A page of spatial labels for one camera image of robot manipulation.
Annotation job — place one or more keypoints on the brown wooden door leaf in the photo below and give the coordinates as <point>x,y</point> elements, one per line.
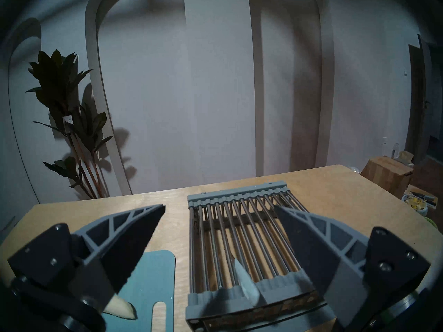
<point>417,103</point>

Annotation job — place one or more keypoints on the blue plastic cutting board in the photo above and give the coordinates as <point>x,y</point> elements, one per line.
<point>148,283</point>

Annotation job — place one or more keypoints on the tall potted green plant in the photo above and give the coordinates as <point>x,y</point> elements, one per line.
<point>62,89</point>

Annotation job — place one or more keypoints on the green mesh waste basket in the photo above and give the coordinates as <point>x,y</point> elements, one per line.
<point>432,222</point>

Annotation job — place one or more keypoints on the clear water bottle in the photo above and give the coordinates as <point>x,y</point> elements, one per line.
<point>396,150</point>

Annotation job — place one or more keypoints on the peeled banana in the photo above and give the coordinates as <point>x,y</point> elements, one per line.
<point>121,309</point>

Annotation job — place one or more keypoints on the white bag with peels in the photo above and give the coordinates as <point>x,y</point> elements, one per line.
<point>413,204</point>

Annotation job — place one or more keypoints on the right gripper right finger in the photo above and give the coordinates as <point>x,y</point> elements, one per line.
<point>322,251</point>

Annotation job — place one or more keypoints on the shallow cardboard tray with tools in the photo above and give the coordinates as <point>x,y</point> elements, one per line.
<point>427,196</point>

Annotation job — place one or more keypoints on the white plant tag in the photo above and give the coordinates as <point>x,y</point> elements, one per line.
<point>68,119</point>

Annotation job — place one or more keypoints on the beige crumpled paper bag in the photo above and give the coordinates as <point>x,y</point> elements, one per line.
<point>404,157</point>

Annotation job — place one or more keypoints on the grey metal rod rack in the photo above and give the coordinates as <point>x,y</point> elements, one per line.
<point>225,231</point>

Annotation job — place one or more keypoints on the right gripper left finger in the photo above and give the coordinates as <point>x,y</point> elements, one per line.
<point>114,241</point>

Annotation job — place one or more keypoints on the plain brown cardboard box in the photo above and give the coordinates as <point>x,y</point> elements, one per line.
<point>386,175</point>

